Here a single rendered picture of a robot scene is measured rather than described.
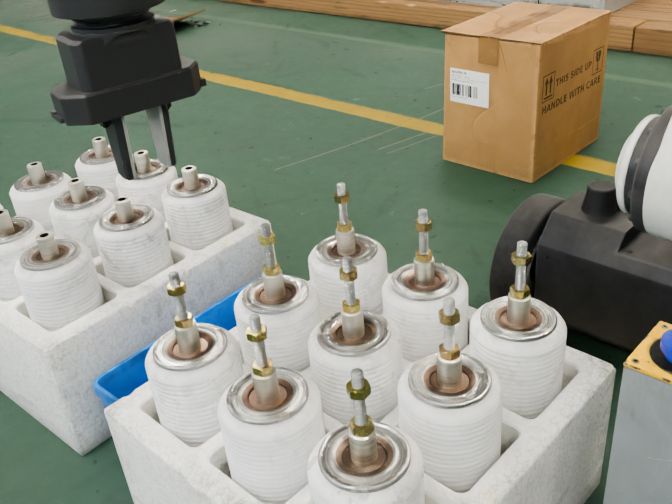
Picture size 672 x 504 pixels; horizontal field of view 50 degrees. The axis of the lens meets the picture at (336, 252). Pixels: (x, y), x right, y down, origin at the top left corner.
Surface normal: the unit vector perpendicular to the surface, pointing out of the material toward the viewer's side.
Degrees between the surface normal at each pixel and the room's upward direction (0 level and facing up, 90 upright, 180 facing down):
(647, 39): 90
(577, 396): 0
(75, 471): 0
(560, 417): 0
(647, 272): 46
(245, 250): 90
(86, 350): 90
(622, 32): 90
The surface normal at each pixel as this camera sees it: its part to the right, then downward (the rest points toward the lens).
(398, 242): -0.08, -0.86
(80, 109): -0.14, 0.52
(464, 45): -0.71, 0.40
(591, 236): -0.54, -0.31
